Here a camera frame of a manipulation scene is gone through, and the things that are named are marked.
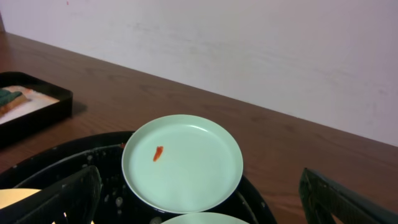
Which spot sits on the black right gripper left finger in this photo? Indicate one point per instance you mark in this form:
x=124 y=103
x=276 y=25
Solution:
x=71 y=200

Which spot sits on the pale yellow plate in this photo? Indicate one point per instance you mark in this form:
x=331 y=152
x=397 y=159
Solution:
x=10 y=196

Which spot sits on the rectangular black soap tray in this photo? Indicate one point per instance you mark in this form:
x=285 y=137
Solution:
x=47 y=105

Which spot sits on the round black tray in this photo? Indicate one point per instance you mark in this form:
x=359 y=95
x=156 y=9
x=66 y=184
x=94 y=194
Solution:
x=117 y=204

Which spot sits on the mint green plate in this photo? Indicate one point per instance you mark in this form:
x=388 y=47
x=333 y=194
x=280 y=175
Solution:
x=204 y=218
x=182 y=164

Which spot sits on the green yellow sponge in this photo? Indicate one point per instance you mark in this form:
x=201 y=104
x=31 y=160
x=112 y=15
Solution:
x=11 y=100

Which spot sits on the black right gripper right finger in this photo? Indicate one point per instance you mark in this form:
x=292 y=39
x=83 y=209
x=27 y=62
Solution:
x=324 y=200

